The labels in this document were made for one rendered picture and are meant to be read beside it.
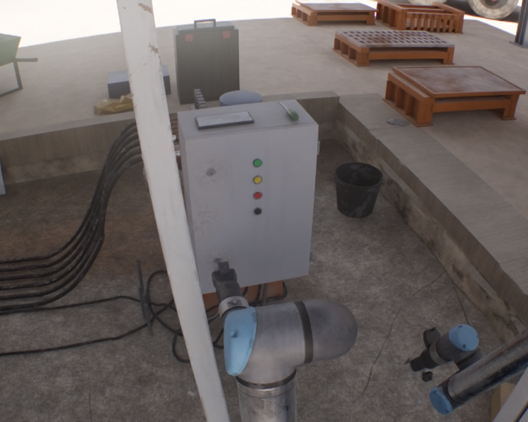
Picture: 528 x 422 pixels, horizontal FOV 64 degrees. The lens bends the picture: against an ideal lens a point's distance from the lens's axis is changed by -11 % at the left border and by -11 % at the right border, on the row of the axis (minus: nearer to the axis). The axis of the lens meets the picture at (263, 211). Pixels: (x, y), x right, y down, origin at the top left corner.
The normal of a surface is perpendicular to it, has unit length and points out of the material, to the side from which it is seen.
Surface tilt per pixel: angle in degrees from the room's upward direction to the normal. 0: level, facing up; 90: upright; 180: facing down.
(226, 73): 90
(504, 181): 0
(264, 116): 0
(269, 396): 70
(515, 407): 90
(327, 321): 33
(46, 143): 90
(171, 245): 80
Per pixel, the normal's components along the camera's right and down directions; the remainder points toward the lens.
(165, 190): 0.26, 0.41
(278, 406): 0.40, 0.22
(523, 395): -0.99, 0.07
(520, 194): 0.00, -0.82
